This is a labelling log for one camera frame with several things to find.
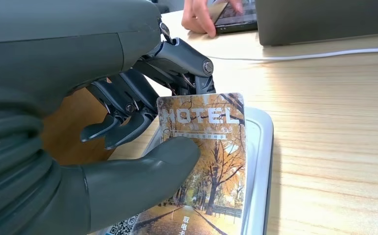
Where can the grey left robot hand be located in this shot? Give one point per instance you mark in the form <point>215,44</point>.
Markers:
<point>62,48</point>

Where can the autumn print hotel card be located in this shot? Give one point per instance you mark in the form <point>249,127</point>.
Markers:
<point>218,155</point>

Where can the grey card reader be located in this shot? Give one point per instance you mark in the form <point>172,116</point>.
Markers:
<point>258,162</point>

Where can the smartphone with pink screen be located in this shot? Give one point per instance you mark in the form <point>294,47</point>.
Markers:
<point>237,21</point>

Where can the dark grey laptop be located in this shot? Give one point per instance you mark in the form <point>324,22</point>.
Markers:
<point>322,19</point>

